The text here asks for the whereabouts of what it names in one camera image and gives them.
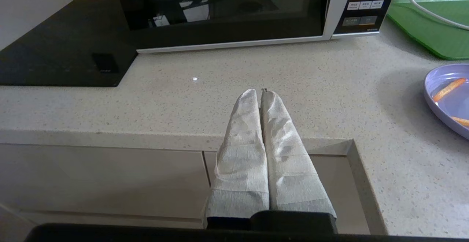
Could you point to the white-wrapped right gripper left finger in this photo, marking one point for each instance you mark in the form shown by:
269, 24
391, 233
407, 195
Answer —
242, 161

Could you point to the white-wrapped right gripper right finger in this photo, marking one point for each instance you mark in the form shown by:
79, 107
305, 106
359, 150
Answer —
289, 161

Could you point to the purple plate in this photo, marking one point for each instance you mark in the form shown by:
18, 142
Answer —
452, 103

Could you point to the silver microwave oven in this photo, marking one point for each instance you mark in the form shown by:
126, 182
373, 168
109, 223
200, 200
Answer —
366, 11

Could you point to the white cabinet drawer front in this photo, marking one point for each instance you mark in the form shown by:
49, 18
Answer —
329, 187
91, 176

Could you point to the golden french fry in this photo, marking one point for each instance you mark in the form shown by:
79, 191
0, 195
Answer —
449, 89
461, 121

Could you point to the green plastic tray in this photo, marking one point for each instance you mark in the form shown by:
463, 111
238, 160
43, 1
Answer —
432, 29

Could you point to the black induction cooktop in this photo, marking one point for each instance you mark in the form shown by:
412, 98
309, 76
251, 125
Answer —
55, 44

